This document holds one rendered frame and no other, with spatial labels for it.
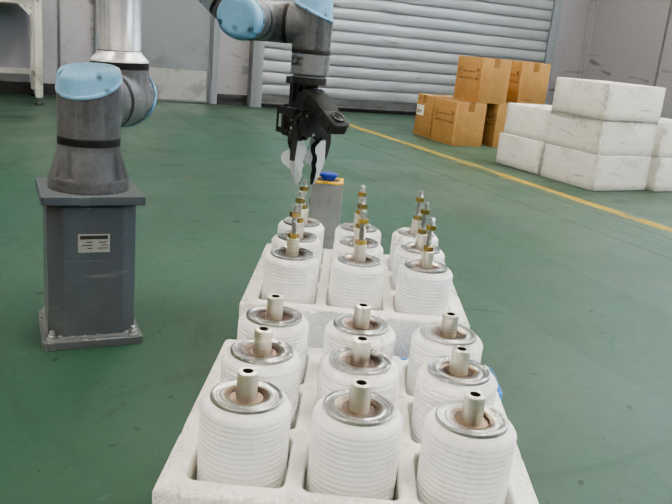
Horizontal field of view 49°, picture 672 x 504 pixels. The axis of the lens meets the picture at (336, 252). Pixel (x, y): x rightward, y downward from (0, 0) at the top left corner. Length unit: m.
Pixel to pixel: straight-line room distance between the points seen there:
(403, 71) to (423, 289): 5.99
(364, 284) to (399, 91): 5.98
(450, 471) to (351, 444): 0.10
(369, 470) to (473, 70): 4.66
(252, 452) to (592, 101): 3.45
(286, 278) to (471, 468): 0.60
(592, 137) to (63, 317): 3.07
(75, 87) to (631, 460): 1.16
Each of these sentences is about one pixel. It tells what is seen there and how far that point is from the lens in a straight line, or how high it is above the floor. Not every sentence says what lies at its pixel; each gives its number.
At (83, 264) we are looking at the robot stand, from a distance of 1.48.
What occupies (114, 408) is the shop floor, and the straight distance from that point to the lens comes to 1.30.
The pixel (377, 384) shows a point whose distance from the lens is 0.86.
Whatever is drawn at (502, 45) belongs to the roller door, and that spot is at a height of 0.72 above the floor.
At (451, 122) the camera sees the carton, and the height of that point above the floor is 0.15.
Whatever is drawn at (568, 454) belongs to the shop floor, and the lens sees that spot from 1.32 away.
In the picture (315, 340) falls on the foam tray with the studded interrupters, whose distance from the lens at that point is 1.27.
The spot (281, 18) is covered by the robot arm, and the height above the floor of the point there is 0.65.
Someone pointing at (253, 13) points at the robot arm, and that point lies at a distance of 1.33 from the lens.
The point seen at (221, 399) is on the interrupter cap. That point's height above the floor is 0.25.
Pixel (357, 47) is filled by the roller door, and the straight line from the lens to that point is 6.95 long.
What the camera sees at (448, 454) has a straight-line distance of 0.77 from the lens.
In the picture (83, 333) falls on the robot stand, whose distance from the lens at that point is 1.53.
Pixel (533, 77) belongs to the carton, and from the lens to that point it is 5.52.
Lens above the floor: 0.62
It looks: 16 degrees down
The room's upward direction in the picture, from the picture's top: 5 degrees clockwise
